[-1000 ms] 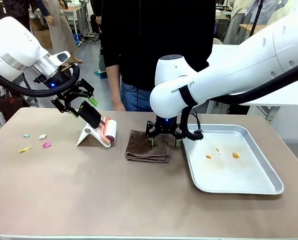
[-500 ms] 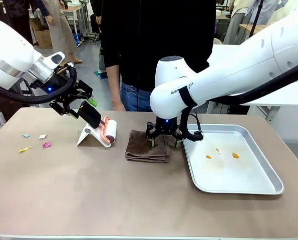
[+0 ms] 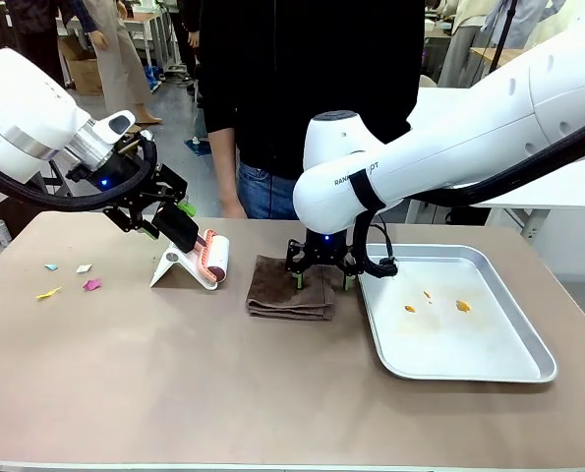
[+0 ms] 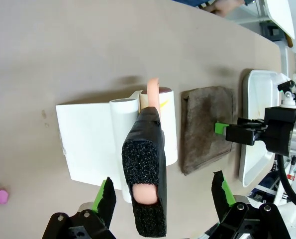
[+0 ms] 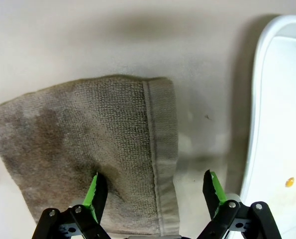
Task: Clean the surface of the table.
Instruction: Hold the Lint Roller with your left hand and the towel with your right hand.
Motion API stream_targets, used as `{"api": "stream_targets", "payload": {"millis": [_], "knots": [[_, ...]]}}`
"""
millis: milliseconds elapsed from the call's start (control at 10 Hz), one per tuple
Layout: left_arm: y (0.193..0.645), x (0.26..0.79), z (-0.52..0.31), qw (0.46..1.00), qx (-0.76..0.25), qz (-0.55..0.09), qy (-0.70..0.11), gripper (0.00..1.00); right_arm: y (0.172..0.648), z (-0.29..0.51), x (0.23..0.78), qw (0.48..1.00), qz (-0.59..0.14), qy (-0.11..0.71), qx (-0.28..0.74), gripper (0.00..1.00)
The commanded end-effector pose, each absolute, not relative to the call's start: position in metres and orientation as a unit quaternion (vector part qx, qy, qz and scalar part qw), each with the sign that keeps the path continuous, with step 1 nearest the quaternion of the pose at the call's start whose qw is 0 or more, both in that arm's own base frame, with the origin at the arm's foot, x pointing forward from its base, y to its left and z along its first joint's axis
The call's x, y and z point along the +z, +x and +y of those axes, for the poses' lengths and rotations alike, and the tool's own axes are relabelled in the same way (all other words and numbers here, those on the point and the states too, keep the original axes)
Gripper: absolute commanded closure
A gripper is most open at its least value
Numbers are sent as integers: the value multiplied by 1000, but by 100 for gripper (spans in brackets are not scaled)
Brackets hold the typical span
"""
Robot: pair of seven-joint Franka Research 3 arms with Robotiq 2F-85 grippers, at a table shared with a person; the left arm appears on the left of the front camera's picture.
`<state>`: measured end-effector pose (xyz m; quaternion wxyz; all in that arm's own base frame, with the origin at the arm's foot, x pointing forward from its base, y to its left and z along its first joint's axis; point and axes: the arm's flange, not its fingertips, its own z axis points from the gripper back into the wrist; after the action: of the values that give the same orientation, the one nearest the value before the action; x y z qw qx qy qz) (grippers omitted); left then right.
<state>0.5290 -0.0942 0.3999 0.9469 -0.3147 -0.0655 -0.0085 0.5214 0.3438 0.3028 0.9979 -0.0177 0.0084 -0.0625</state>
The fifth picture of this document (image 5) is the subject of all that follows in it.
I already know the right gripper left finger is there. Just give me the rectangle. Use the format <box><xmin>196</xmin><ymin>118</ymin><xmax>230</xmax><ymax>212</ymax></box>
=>
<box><xmin>32</xmin><ymin>171</ymin><xmax>109</xmax><ymax>239</ymax></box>

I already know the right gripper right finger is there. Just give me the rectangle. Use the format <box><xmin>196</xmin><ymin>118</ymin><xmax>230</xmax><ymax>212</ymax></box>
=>
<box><xmin>196</xmin><ymin>169</ymin><xmax>282</xmax><ymax>239</ymax></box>

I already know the brown terry cloth towel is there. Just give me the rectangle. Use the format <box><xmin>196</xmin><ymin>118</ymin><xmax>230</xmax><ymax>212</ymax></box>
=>
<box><xmin>0</xmin><ymin>74</ymin><xmax>181</xmax><ymax>236</ymax></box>

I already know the silver metal baking tray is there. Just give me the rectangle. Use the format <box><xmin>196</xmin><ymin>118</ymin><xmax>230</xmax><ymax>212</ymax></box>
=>
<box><xmin>239</xmin><ymin>14</ymin><xmax>296</xmax><ymax>239</ymax></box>

